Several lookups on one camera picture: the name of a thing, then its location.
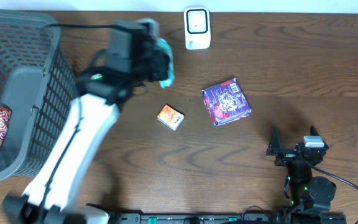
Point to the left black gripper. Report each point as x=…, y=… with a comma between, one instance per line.
x=159, y=66

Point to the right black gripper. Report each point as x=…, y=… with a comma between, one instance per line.
x=275, y=147

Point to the teal wet wipes pack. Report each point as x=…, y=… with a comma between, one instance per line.
x=166, y=48

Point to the orange tissue pack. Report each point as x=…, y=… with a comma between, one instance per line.
x=170, y=117

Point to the purple sanitary pad pack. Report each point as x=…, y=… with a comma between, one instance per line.
x=225, y=102

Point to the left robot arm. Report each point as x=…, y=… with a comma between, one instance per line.
x=101, y=90

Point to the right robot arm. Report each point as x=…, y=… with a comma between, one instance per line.
x=310, y=196

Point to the white barcode scanner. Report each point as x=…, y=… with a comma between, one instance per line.
x=197, y=28

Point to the grey plastic mesh basket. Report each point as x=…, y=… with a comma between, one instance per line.
x=37, y=85

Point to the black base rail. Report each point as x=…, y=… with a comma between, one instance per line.
x=251, y=215

